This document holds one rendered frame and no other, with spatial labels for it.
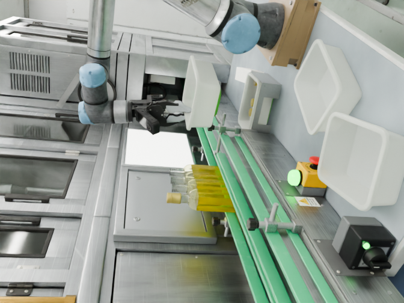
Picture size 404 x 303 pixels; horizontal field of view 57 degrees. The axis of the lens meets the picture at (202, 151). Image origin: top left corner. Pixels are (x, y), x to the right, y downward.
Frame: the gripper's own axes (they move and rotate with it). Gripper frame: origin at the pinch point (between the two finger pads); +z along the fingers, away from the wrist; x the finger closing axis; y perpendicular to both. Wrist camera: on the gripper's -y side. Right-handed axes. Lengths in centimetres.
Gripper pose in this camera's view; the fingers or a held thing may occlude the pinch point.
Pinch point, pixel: (189, 113)
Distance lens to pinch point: 123.2
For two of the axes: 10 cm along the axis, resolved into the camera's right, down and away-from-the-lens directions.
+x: -0.3, 8.3, 5.5
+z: 9.9, -0.4, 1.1
